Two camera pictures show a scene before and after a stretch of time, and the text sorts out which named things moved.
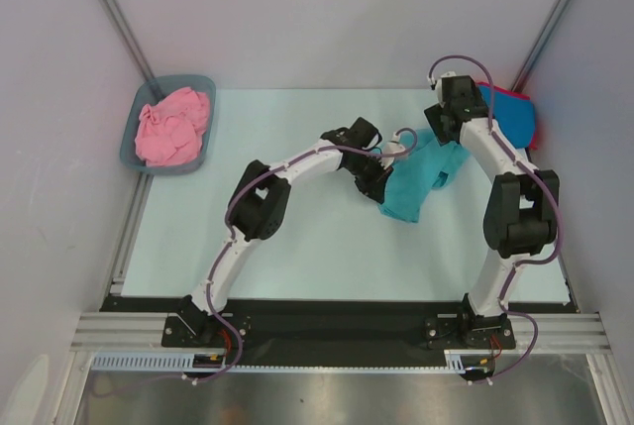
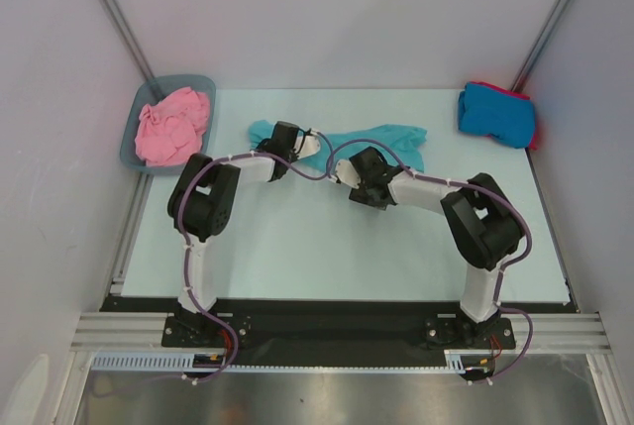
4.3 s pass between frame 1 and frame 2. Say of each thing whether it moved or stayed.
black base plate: stayed
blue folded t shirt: stayed
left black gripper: moved
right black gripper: moved
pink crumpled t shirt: stayed
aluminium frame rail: stayed
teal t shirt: moved
